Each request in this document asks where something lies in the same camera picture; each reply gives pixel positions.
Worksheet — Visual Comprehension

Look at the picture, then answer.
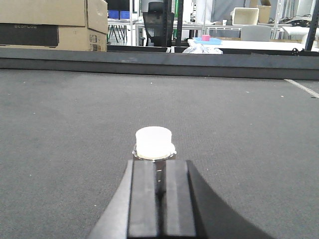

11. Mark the black office chair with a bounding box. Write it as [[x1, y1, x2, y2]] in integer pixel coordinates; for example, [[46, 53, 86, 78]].
[[142, 0, 174, 47]]

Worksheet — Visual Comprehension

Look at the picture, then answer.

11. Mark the grey conveyor belt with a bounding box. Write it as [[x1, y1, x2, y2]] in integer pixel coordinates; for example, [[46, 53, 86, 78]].
[[0, 48, 319, 239]]

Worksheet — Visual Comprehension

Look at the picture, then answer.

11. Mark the beige plastic crate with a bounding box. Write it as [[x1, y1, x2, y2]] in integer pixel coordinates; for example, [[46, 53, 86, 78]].
[[231, 7, 259, 25]]

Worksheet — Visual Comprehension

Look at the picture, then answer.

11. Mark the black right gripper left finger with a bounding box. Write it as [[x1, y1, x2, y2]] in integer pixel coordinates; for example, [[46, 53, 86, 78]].
[[88, 159, 160, 239]]

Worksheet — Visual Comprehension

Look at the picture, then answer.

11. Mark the light blue tray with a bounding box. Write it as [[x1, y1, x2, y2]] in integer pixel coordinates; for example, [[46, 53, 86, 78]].
[[193, 37, 222, 45]]

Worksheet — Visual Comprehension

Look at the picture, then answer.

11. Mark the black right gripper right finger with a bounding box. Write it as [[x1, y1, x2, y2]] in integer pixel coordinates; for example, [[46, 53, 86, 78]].
[[164, 160, 271, 239]]

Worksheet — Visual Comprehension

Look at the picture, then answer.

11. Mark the grey chair back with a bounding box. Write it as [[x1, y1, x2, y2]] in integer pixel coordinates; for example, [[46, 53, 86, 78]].
[[241, 25, 272, 42]]

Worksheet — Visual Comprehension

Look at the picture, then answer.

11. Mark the silver valve with white cap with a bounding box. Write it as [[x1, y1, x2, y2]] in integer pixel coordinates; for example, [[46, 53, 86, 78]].
[[133, 126, 176, 161]]

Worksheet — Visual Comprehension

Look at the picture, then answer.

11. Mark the pink cube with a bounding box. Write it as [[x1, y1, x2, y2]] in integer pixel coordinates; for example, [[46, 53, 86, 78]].
[[201, 35, 210, 41]]

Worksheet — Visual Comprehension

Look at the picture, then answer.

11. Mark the upper cardboard box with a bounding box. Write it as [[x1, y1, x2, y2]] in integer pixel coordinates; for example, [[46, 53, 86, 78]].
[[0, 0, 108, 33]]

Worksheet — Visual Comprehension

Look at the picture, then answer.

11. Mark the white table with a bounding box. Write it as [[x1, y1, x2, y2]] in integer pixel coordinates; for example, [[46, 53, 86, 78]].
[[187, 38, 319, 52]]

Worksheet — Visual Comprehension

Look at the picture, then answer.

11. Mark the lower cardboard box black label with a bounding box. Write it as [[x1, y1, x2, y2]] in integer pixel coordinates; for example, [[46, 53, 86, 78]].
[[0, 23, 107, 52]]

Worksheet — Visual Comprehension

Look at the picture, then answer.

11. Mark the crumpled clear plastic bag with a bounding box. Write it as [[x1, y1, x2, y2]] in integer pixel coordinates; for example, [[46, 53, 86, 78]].
[[183, 44, 223, 55]]

